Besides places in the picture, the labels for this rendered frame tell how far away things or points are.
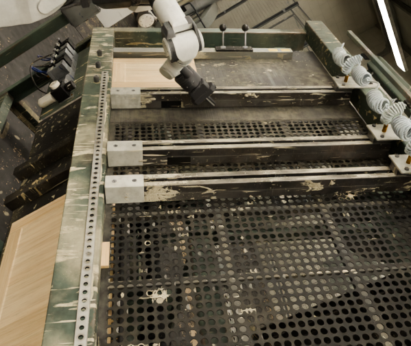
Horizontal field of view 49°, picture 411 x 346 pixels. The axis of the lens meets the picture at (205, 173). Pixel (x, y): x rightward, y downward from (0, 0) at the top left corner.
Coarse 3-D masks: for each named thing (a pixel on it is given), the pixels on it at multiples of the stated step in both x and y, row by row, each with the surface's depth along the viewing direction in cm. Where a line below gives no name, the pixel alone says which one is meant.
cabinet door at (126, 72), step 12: (120, 60) 228; (132, 60) 229; (144, 60) 229; (156, 60) 230; (192, 60) 233; (120, 72) 218; (132, 72) 219; (144, 72) 220; (156, 72) 221; (120, 84) 208; (132, 84) 209; (144, 84) 210; (156, 84) 211; (168, 84) 211
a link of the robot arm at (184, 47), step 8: (184, 32) 155; (192, 32) 155; (168, 40) 153; (176, 40) 153; (184, 40) 154; (192, 40) 154; (176, 48) 153; (184, 48) 154; (192, 48) 156; (176, 56) 156; (184, 56) 157; (192, 56) 158; (176, 64) 164; (184, 64) 162
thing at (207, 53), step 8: (120, 48) 234; (128, 48) 235; (136, 48) 235; (144, 48) 236; (152, 48) 237; (160, 48) 237; (208, 48) 241; (256, 48) 244; (264, 48) 245; (272, 48) 246; (280, 48) 246; (288, 48) 247; (120, 56) 233; (128, 56) 233; (136, 56) 234; (144, 56) 235; (152, 56) 235; (160, 56) 236; (200, 56) 239; (208, 56) 239; (216, 56) 240; (224, 56) 240; (232, 56) 241; (240, 56) 241; (248, 56) 242; (256, 56) 243; (264, 56) 243; (272, 56) 244; (280, 56) 244; (288, 56) 245
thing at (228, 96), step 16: (352, 64) 197; (336, 80) 205; (352, 80) 206; (112, 96) 191; (128, 96) 192; (144, 96) 193; (160, 96) 194; (176, 96) 195; (224, 96) 198; (240, 96) 199; (256, 96) 200; (272, 96) 202; (288, 96) 203; (304, 96) 204; (320, 96) 205; (336, 96) 206
